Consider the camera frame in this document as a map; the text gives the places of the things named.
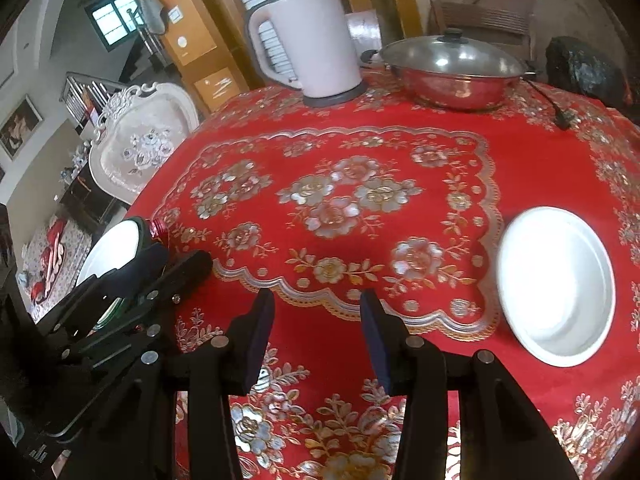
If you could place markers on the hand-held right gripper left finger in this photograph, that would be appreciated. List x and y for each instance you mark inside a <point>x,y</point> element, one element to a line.
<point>257,340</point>

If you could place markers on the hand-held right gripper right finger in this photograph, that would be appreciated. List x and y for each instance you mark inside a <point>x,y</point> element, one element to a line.
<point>375,340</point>

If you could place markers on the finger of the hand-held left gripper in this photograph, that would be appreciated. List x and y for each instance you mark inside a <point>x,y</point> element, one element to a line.
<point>192,266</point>
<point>150,262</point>

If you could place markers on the large green bowl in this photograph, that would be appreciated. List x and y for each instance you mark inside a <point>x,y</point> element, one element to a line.
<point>111,311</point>

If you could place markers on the red floral tablecloth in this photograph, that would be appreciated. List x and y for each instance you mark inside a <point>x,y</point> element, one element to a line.
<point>350,270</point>

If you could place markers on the red floral rug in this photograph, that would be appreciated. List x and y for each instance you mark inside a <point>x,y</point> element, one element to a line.
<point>55,255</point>

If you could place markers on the white ornate chair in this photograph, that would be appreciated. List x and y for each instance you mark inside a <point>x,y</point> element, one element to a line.
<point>140,150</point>

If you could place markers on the metal stair railing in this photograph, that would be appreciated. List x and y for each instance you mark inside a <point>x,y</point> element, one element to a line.
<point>80,100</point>

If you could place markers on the orange wooden cabinet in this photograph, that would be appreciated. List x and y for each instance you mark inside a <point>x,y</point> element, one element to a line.
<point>200,60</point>

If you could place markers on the green framed window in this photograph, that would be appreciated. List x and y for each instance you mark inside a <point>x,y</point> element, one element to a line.
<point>112,20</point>

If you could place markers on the white electric kettle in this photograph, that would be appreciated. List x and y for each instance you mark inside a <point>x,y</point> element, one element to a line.
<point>320,45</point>

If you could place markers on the stainless steel pot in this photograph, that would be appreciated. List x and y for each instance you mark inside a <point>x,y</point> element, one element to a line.
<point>450,92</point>

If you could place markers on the black power plug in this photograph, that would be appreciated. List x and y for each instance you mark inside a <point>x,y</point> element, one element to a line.
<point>565,120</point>

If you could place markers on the glass pot lid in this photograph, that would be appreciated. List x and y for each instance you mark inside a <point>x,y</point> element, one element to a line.
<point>450,57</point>

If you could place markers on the white plastic roll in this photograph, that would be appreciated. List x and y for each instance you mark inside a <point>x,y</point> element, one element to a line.
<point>365,30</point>

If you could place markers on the dark lumpy bag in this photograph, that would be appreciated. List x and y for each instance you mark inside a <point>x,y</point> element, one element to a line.
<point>580,70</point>

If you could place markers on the brown cardboard box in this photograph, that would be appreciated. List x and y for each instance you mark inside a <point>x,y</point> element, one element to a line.
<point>475,15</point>

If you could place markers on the framed wall picture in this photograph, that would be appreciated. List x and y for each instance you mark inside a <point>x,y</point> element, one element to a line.
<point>20,127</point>

